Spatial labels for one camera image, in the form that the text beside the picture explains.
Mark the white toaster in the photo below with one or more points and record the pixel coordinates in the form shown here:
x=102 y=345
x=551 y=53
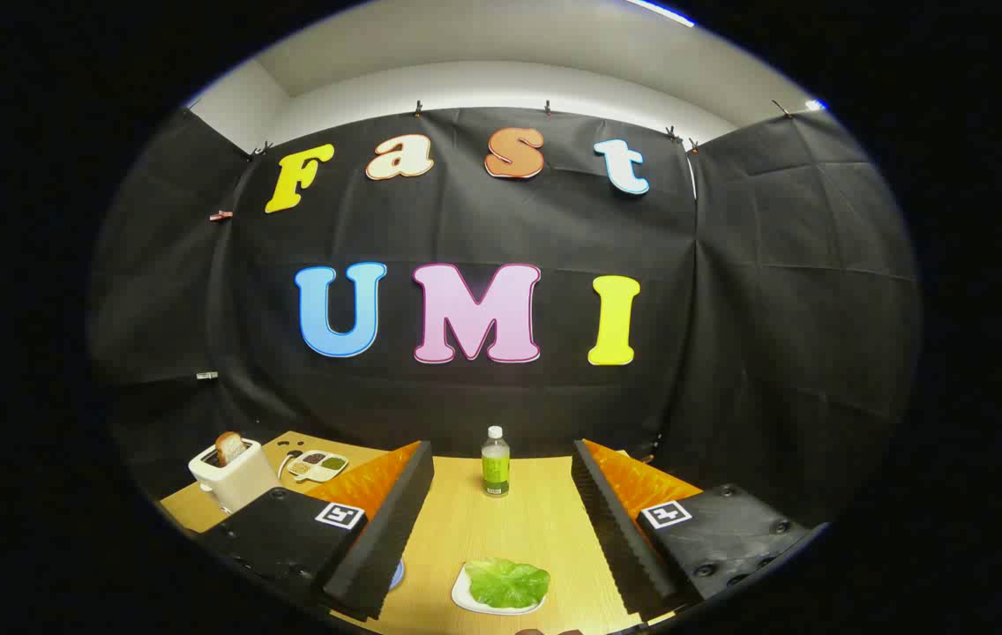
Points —
x=241 y=487

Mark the white rounded triangular plate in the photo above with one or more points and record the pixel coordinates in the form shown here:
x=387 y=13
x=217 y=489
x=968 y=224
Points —
x=466 y=597

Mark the black backdrop cloth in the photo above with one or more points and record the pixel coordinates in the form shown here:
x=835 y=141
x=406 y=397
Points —
x=466 y=220

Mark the toasted bread slice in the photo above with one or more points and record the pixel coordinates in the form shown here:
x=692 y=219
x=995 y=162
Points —
x=229 y=448

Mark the blue plate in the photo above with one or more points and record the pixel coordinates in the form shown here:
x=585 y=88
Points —
x=397 y=575

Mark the green lettuce leaf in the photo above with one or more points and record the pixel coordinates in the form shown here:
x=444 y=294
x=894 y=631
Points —
x=505 y=582

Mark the white divided dish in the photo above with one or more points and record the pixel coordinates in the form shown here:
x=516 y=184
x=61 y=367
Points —
x=325 y=474

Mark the green label drink bottle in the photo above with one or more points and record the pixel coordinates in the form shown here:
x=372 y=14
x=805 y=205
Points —
x=495 y=467

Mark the pile of green beans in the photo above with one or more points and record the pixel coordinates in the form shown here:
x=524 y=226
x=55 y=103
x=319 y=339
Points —
x=335 y=461

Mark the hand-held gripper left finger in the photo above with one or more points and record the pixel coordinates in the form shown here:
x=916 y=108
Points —
x=386 y=547

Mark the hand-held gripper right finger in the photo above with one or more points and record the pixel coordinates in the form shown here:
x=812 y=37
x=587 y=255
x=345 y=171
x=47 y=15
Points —
x=620 y=542

